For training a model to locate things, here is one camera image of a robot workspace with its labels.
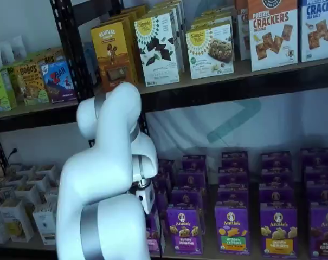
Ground black metal shelf rack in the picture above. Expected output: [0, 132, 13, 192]
[49, 0, 328, 260]
[0, 100, 97, 179]

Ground purple box pink patch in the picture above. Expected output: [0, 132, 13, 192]
[145, 210, 161, 255]

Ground purple box brown patch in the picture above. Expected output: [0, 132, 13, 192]
[308, 203, 328, 260]

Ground white crackers box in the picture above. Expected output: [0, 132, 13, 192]
[235, 0, 252, 61]

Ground purple box yellow patch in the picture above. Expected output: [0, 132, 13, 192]
[259, 203, 299, 257]

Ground yellow Bobo's snack box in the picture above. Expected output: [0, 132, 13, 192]
[15, 63, 50, 106]

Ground orange Bobo's snack box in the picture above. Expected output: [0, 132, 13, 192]
[36, 48, 66, 66]

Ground Simple Mills dark cracker box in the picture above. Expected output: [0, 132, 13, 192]
[149, 0, 188, 74]

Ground purple box green orange patch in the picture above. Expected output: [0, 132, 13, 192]
[214, 206, 252, 256]

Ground particle board shelf panel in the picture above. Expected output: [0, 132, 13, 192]
[150, 243, 328, 260]

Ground white backdrop banner teal logo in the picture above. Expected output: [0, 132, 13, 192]
[146, 86, 328, 163]

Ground Zbar chocolate chip box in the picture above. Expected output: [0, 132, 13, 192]
[41, 60, 78, 104]

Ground blue sea salt crackers box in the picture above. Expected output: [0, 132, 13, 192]
[301, 0, 328, 63]

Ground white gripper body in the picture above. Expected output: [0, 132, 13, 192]
[136, 186, 156, 217]

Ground Simple Mills yellow cookie box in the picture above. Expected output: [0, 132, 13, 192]
[190, 4, 235, 28]
[185, 23, 235, 80]

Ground orange pretzel crackers box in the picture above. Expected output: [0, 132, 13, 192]
[247, 0, 299, 72]

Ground white chocolate pattern box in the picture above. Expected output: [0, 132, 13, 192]
[133, 12, 181, 87]

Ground orange Revival snack box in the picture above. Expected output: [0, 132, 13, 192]
[90, 20, 137, 93]
[109, 4, 150, 83]

